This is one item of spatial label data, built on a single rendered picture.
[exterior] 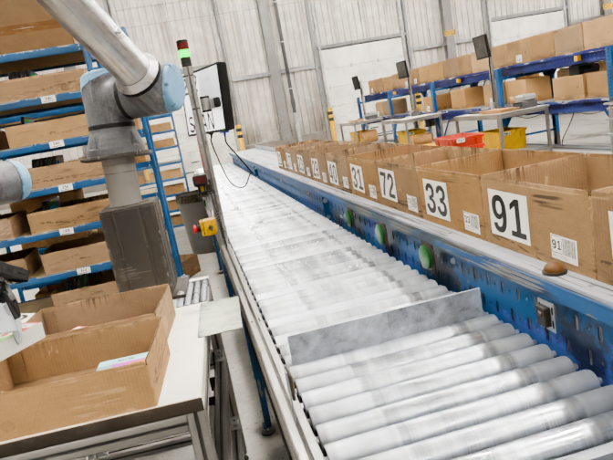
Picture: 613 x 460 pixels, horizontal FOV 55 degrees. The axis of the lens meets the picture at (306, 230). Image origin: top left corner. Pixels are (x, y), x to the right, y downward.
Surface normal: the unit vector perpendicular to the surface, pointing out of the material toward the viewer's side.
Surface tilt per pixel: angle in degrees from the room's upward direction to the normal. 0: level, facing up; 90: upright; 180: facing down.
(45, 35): 123
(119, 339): 89
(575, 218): 90
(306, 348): 90
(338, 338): 90
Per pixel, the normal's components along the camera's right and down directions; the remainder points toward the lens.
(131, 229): 0.15, 0.17
